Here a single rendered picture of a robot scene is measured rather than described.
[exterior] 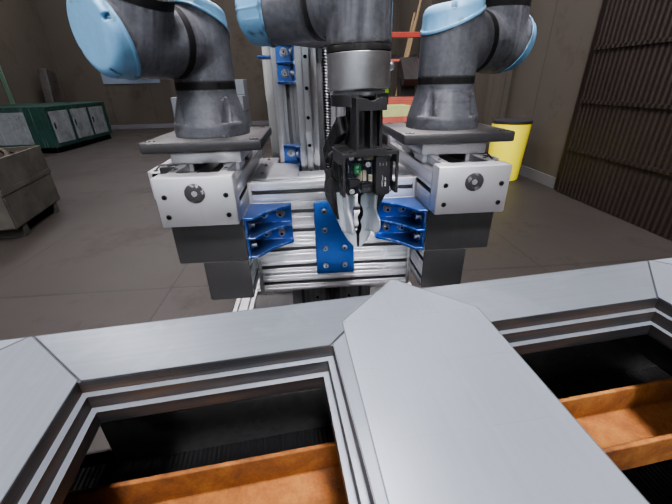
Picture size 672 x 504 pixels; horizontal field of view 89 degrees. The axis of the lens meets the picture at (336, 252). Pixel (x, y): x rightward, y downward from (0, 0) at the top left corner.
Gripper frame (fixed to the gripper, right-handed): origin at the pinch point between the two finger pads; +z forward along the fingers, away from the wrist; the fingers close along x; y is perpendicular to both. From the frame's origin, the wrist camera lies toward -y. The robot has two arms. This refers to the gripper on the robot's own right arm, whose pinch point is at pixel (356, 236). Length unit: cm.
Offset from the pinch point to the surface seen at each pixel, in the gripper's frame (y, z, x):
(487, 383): 25.7, 5.8, 6.2
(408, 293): 9.0, 5.5, 5.1
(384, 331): 15.9, 5.5, -0.9
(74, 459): 22.1, 8.8, -32.7
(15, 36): -1078, -153, -561
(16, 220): -271, 71, -217
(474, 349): 21.1, 5.7, 7.7
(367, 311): 11.6, 5.5, -1.7
